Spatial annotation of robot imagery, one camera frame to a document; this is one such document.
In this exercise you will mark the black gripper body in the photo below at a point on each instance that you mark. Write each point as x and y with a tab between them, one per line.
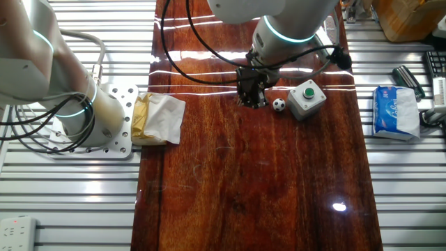
252	78

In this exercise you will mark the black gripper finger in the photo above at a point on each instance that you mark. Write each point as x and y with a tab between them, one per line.
247	98
262	99

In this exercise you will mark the small black white soccer ball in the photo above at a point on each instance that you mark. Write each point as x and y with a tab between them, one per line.
278	104

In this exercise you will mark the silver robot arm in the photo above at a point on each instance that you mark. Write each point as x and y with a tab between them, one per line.
289	24

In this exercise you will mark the white box with green button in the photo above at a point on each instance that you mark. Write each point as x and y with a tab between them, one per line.
303	106

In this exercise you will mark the gold tissue pack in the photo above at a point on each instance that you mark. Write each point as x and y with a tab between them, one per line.
157	118

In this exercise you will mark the red-brown wooden board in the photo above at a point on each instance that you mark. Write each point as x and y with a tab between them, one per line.
216	195

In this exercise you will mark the grey metal clamp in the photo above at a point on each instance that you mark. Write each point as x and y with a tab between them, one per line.
355	12

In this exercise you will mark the blue tissue pack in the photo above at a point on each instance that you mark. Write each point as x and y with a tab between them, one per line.
385	111

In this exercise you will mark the black green hand tool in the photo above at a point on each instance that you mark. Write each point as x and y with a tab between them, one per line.
404	78

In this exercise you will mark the brown cardboard box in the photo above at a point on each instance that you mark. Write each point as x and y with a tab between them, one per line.
407	21

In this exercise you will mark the black keyboard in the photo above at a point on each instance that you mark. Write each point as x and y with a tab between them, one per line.
437	62

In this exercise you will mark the white plastic object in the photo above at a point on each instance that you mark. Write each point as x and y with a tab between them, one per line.
439	29

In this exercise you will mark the white power strip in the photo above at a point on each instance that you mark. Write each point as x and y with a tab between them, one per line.
17	233

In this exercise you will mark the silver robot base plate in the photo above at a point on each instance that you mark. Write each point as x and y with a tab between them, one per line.
122	139

